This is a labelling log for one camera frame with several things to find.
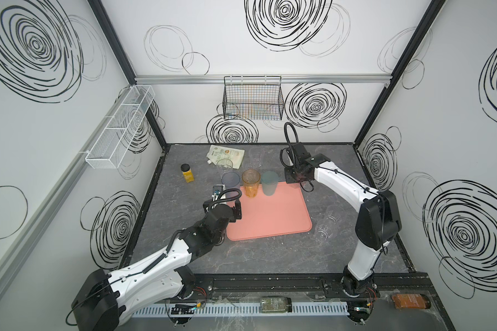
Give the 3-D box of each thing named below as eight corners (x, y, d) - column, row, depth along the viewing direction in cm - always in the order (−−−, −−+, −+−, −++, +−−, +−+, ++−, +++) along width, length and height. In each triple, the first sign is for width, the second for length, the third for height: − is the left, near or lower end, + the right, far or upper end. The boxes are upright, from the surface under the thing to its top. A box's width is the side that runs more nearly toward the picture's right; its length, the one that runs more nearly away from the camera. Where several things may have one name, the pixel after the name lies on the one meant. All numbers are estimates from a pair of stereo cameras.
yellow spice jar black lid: (184, 182, 105) (179, 172, 98) (186, 174, 109) (181, 163, 102) (193, 182, 105) (189, 172, 98) (195, 174, 109) (191, 163, 102)
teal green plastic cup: (269, 198, 99) (270, 184, 90) (259, 189, 103) (260, 174, 93) (278, 191, 102) (280, 176, 92) (268, 182, 105) (270, 167, 96)
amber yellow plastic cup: (242, 197, 98) (241, 183, 88) (243, 183, 103) (242, 168, 94) (260, 197, 98) (260, 183, 88) (259, 183, 103) (260, 168, 94)
